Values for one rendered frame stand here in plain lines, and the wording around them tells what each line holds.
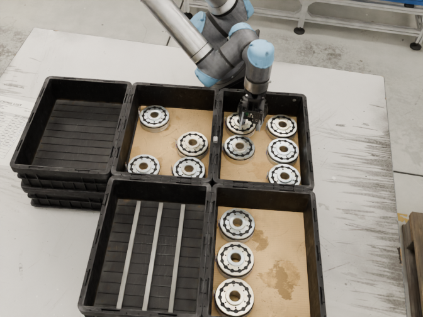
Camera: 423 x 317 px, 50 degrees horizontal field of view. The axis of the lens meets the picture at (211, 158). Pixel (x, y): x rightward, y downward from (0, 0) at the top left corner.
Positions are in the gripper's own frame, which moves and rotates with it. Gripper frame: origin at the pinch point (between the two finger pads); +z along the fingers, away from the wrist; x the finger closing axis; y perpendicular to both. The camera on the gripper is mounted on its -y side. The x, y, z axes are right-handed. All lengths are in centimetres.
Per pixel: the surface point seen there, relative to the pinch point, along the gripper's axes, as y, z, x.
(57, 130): 14, 2, -65
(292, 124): -2.8, -0.7, 14.2
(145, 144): 14.2, 2.0, -33.7
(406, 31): -175, 72, 95
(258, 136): 2.8, 2.1, 3.4
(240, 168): 17.8, 2.1, -1.0
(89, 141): 16, 2, -53
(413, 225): -18, 72, 84
